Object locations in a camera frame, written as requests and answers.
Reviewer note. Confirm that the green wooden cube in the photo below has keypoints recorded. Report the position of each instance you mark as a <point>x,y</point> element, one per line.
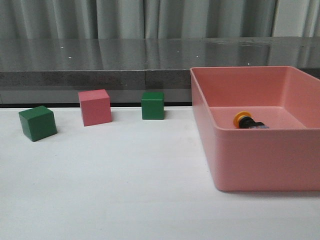
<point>38,123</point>
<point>152,106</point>

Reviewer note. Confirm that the pink wooden cube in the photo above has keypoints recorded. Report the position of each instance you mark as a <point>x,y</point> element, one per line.
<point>95,107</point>

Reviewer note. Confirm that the left green wooden cube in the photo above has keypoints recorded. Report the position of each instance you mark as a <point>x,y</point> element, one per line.
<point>38,123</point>

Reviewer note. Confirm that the grey stone counter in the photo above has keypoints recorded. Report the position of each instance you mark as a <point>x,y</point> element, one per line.
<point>53,71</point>

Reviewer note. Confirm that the grey curtain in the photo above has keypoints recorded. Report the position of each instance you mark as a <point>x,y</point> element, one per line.
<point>158,19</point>

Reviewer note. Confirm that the pink plastic bin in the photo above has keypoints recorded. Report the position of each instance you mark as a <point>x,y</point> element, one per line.
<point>283,157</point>

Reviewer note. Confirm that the yellow push button switch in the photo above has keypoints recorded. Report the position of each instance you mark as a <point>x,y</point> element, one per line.
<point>244,120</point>

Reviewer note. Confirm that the right green wooden cube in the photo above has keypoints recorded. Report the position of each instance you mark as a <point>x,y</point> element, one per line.
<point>152,106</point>

